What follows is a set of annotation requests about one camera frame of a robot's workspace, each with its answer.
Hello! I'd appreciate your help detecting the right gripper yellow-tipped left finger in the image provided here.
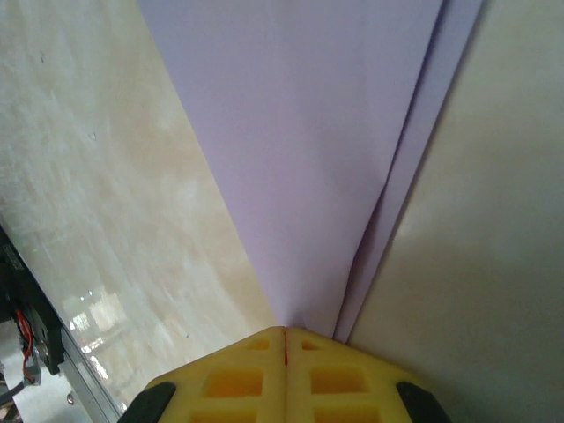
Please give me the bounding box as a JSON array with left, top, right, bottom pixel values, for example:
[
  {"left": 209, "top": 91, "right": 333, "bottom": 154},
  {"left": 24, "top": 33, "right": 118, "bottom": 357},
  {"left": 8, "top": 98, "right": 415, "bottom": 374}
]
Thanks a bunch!
[{"left": 127, "top": 325, "right": 287, "bottom": 423}]

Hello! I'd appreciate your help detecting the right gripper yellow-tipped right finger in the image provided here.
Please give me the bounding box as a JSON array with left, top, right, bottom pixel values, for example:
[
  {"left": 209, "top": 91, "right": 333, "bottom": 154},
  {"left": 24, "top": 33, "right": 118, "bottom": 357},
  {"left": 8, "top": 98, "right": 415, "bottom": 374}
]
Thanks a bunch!
[{"left": 286, "top": 327, "right": 455, "bottom": 423}]

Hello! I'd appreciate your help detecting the purple paper sheet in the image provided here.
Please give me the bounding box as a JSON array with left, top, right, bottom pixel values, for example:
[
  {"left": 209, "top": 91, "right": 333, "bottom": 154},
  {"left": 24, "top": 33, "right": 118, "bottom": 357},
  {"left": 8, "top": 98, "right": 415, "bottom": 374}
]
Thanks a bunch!
[{"left": 135, "top": 0, "right": 486, "bottom": 345}]

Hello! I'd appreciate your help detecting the long aluminium mounting rail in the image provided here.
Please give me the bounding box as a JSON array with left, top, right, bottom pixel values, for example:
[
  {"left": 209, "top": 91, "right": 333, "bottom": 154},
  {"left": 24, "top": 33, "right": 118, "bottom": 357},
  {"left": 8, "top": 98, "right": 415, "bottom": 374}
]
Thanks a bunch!
[{"left": 55, "top": 323, "right": 133, "bottom": 423}]

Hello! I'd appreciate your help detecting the red wire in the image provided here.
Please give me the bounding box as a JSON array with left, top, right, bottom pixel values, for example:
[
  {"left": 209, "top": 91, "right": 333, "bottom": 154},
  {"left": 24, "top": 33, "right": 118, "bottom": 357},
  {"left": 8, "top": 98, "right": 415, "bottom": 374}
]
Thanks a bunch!
[{"left": 15, "top": 309, "right": 40, "bottom": 384}]

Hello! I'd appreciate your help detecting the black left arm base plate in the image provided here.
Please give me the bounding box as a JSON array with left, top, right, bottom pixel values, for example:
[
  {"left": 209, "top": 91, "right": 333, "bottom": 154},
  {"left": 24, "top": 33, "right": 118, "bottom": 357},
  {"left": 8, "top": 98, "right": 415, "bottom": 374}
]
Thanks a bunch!
[{"left": 0, "top": 222, "right": 63, "bottom": 375}]

